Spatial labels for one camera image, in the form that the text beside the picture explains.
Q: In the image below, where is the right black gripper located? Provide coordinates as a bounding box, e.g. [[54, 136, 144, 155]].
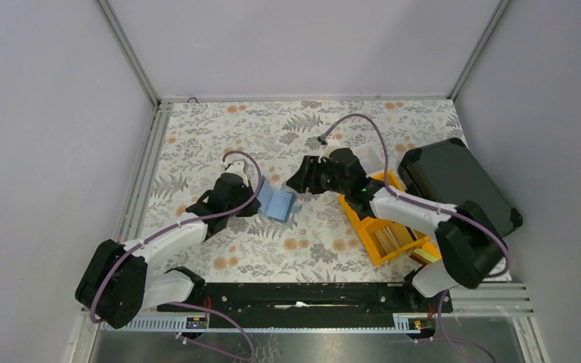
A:
[[285, 156, 350, 196]]

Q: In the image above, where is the blue card holder wallet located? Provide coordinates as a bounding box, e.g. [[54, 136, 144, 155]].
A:
[[257, 179, 301, 222]]

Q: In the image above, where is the white card storage bin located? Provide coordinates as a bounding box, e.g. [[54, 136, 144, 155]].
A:
[[352, 143, 384, 175]]

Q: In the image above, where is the yellow card storage bin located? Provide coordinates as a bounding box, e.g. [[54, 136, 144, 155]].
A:
[[339, 195, 441, 265]]

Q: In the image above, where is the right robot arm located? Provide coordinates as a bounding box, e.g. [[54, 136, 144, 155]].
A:
[[286, 147, 508, 312]]

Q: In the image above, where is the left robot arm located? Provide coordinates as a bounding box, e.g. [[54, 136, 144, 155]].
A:
[[75, 169, 260, 328]]

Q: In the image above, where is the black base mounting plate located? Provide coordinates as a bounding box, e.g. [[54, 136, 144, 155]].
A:
[[157, 278, 453, 329]]

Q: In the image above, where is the small yellow green block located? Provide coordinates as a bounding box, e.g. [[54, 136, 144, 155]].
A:
[[410, 248, 441, 265]]

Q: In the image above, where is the black hard case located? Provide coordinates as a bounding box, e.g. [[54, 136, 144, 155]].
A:
[[398, 138, 523, 237]]

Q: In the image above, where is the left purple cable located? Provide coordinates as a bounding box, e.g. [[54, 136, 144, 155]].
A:
[[89, 150, 264, 324]]

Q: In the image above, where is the purple cable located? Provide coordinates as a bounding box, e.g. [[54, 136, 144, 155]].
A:
[[318, 113, 512, 279], [89, 150, 264, 324]]

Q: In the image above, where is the slotted aluminium cable rail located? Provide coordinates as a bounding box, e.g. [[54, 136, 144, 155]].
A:
[[101, 314, 209, 332]]

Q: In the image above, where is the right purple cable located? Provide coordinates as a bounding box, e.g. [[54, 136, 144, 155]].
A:
[[318, 113, 512, 279]]

